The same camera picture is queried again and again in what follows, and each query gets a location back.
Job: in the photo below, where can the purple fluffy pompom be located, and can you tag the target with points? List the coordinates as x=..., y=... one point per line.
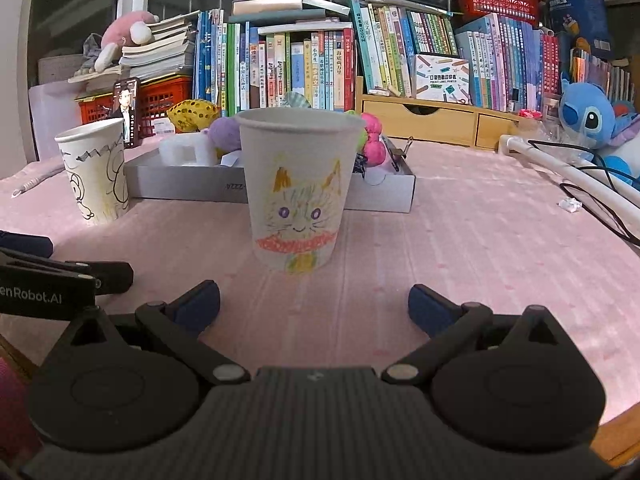
x=225, y=132

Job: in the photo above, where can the blue printed box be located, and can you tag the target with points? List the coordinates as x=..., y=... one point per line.
x=575, y=10

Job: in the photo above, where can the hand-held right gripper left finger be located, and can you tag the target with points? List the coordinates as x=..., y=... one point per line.
x=197, y=305

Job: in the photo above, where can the pink tablecloth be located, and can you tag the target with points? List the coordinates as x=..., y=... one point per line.
x=475, y=240

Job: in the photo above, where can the small crumpled paper scrap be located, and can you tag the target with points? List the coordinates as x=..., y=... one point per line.
x=570, y=204

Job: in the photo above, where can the pink white plush toy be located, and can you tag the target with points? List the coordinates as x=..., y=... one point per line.
x=125, y=30

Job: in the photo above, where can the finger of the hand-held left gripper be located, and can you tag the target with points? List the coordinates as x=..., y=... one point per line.
x=25, y=245
x=110, y=277

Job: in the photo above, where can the paper cup with rabbit drawing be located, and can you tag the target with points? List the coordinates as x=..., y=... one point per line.
x=95, y=175

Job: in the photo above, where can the stack of lying books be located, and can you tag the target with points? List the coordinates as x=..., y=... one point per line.
x=155, y=50

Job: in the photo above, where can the red plastic crate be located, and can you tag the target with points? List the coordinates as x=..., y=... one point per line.
x=160, y=97

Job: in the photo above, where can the wooden drawer organiser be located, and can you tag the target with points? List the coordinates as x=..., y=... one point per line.
x=425, y=117

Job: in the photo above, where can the row of books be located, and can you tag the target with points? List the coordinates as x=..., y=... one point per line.
x=325, y=65

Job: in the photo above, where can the paper cup with cat drawing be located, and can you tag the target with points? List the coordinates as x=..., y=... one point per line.
x=300, y=170

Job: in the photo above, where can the blue plush toy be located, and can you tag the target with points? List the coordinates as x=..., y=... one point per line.
x=585, y=115

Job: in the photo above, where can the white printed carton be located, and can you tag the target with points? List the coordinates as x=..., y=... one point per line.
x=440, y=77

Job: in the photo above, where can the person's left forearm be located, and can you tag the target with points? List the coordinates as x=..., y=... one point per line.
x=12, y=405

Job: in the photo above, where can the red plastic basket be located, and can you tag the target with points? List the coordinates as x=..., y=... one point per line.
x=500, y=2

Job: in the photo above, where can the yellow perforated ball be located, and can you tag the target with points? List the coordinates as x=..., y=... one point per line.
x=192, y=114

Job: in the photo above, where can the white framed window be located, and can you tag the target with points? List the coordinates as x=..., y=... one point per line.
x=75, y=15

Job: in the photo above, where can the grey storage basket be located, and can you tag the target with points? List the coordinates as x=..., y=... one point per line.
x=60, y=67

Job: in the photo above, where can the white foam block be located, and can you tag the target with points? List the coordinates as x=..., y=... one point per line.
x=182, y=152

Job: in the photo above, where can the white paper bag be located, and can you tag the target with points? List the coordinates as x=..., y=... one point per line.
x=50, y=115

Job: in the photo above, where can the grey cardboard box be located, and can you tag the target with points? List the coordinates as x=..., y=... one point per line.
x=200, y=185

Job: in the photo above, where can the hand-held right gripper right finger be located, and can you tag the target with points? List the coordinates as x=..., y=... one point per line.
x=430, y=307

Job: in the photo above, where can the black binder clip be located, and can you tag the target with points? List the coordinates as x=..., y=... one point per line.
x=395, y=152

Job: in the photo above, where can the black smartphone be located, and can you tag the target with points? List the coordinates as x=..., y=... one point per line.
x=126, y=110

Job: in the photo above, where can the red pink soft ball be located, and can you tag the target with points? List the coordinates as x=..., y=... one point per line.
x=374, y=152

